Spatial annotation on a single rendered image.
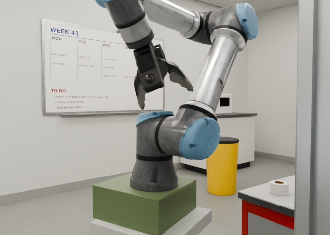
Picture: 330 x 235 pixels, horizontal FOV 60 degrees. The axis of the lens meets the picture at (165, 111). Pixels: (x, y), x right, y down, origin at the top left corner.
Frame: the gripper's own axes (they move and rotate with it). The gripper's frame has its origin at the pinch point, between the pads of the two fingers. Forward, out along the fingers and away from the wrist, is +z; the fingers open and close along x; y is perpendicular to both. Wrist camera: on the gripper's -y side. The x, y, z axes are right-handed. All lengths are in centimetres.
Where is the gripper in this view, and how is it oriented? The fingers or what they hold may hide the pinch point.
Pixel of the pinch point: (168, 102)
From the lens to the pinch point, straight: 78.8
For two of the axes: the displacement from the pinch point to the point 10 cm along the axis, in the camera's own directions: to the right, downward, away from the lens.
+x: -9.3, 3.3, 1.5
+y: -0.9, -6.3, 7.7
